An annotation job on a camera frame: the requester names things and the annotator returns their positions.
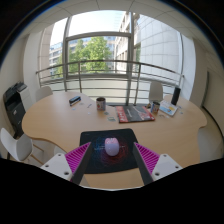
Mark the grey window frame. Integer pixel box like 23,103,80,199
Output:
61,11,136,105

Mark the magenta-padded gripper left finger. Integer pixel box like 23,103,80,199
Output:
39,142,94,186

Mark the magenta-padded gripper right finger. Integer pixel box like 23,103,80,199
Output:
132,142,184,186

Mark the black mouse pad red print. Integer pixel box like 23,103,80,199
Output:
79,128,145,175

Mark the white chair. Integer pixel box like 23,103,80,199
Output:
0,127,46,167
34,85,54,103
148,80,165,104

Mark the black cylindrical speaker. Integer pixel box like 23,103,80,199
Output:
170,86,182,107

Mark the red and grey magazine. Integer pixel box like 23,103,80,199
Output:
115,104,156,124

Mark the white illustrated book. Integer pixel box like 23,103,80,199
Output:
159,99,180,118

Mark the grey metal railing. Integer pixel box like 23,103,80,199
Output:
35,59,185,106

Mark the pink and lilac computer mouse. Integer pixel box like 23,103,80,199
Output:
104,136,120,157

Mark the black and white printer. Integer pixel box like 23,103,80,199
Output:
2,81,33,134

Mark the blue and white mug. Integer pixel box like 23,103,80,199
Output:
150,100,161,115

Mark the white printed can with plant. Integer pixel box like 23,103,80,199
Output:
95,96,107,112

